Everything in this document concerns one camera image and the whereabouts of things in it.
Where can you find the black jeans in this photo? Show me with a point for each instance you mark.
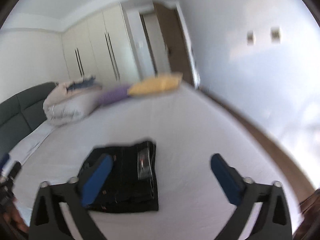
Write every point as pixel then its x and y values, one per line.
pixel 131 186

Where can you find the white flat pillow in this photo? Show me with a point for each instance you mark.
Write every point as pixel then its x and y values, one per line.
pixel 27 146

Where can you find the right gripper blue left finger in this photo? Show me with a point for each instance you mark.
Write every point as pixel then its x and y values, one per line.
pixel 92 178

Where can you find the white bed mattress sheet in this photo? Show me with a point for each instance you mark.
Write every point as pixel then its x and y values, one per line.
pixel 188 128

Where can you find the dark green headboard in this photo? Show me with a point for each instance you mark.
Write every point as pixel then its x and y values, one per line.
pixel 21 114

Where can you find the person's hand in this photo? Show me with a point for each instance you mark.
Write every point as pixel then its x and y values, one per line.
pixel 12 214

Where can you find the yellow pillow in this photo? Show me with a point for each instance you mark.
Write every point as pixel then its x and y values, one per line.
pixel 155 85

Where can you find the right wall socket plate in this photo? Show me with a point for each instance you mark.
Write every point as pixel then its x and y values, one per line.
pixel 275 34

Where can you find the left wall socket plate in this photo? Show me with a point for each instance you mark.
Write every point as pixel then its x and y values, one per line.
pixel 250 38

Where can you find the wall socket plate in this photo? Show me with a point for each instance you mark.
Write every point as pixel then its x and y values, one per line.
pixel 275 34
pixel 250 38

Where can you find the purple pillow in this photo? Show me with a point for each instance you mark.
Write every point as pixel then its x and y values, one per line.
pixel 114 95

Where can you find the cream wardrobe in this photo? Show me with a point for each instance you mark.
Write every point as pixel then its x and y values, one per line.
pixel 100 46

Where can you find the folded beige grey duvet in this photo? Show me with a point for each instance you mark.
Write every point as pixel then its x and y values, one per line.
pixel 72 101

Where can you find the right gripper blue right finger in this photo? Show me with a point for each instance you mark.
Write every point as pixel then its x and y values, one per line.
pixel 229 179

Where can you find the brown wooden door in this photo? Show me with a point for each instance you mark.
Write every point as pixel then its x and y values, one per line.
pixel 174 40

